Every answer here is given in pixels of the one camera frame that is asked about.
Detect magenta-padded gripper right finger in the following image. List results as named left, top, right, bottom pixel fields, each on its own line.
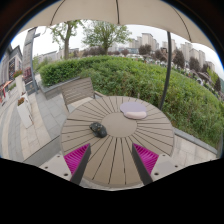
left=131, top=143, right=184, bottom=186

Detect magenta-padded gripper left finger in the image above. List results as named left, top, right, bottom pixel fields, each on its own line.
left=39, top=143, right=92, bottom=186

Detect black computer mouse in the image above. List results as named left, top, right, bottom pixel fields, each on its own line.
left=89, top=121, right=108, bottom=139

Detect purple mouse pad with wrist rest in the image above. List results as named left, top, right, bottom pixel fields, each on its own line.
left=119, top=101, right=148, bottom=121

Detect white planter box with flowers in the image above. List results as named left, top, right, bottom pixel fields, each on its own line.
left=16, top=96, right=34, bottom=129

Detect slatted wooden chair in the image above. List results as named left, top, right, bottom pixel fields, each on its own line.
left=60, top=77, right=97, bottom=113

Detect green hedge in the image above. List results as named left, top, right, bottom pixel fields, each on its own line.
left=38, top=55, right=224, bottom=149

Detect dark curved umbrella pole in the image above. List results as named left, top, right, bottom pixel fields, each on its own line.
left=158, top=31, right=173, bottom=111

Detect thin sparse tree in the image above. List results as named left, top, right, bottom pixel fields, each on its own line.
left=49, top=19, right=84, bottom=61

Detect tall grey sign pillar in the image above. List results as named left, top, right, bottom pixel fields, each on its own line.
left=21, top=27, right=41, bottom=96

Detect far apartment buildings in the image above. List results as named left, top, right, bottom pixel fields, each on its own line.
left=128, top=32, right=216, bottom=73

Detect round leafy tree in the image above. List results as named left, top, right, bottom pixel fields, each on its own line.
left=82, top=20, right=133, bottom=56

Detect beige patio umbrella canopy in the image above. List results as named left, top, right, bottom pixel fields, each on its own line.
left=18, top=0, right=216, bottom=51

